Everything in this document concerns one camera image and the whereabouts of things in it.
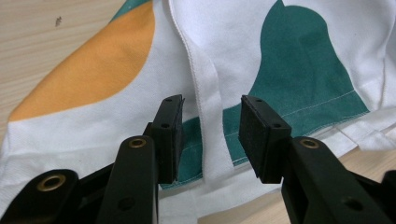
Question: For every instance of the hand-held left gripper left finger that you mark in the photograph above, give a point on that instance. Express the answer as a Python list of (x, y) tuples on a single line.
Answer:
[(137, 186)]

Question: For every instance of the white tote bag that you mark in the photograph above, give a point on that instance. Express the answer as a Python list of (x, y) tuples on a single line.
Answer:
[(218, 46)]

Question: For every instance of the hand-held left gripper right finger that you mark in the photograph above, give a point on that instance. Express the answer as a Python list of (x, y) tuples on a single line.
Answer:
[(311, 186)]

